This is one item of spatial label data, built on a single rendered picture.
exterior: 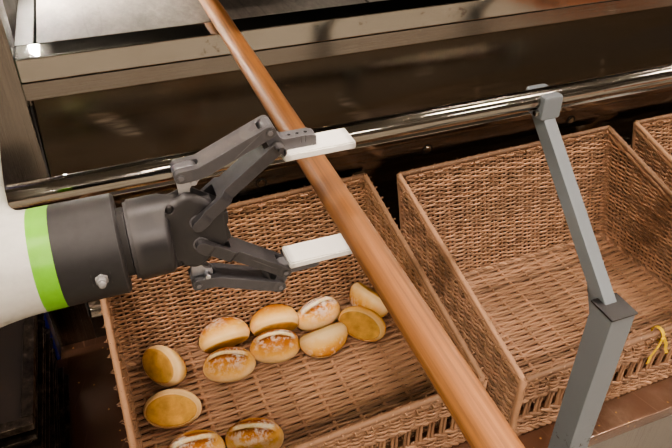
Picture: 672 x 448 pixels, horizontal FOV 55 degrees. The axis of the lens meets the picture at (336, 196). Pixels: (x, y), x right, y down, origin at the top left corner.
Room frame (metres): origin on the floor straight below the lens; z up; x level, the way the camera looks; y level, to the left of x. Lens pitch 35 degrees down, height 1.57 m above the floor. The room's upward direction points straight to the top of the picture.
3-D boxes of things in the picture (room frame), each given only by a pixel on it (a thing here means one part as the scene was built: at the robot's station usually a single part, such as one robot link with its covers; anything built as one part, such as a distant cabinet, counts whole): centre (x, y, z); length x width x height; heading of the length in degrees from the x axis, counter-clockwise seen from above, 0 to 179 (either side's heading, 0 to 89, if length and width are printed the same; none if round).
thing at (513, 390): (1.01, -0.47, 0.72); 0.56 x 0.49 x 0.28; 112
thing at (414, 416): (0.80, 0.10, 0.72); 0.56 x 0.49 x 0.28; 113
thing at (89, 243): (0.46, 0.22, 1.20); 0.12 x 0.06 x 0.09; 21
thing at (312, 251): (0.53, 0.02, 1.14); 0.07 x 0.03 x 0.01; 111
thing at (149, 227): (0.48, 0.15, 1.20); 0.09 x 0.07 x 0.08; 111
